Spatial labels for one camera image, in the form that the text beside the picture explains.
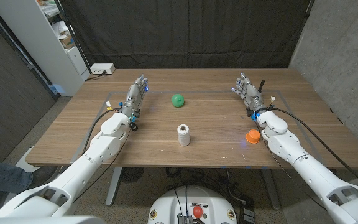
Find black floor power strip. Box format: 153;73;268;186
239;205;256;224

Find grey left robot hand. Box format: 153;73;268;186
121;73;149;119

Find person's dark shoe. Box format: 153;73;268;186
26;165;59;189

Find white robot torso shell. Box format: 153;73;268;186
0;207;107;224

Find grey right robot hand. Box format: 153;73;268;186
231;72;265;114

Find grey table leg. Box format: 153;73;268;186
105;166;124;207
259;167;282;211

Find white shelf cabinet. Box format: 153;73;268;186
0;0;91;97

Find green ball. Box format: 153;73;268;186
170;93;185;109

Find round black floor fan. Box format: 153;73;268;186
120;167;145;184

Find white power strip box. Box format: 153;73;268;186
90;63;116;75

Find white string spool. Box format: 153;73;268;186
177;124;191;147

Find black backdrop stand pole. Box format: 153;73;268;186
53;0;93;75

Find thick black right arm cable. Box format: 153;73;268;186
270;106;358;191

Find orange cup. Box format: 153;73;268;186
246;129;261;145

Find black backdrop curtain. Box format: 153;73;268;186
59;0;312;70

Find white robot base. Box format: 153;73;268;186
147;185;238;224

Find cardboard box on shelf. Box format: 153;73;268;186
59;34;76;49

